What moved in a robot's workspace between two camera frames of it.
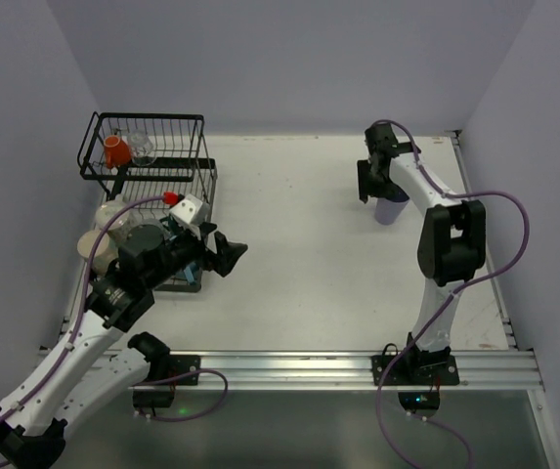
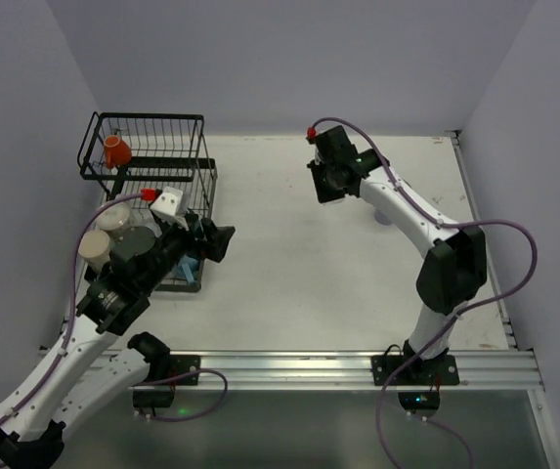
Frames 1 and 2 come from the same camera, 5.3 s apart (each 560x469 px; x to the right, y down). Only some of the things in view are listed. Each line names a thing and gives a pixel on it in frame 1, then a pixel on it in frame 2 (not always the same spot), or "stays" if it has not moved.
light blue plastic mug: (192, 272) stays
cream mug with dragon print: (102, 256) stays
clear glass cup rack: (143, 149) → (334, 201)
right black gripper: (374, 177) → (320, 181)
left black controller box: (159, 399) stays
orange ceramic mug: (116, 151) stays
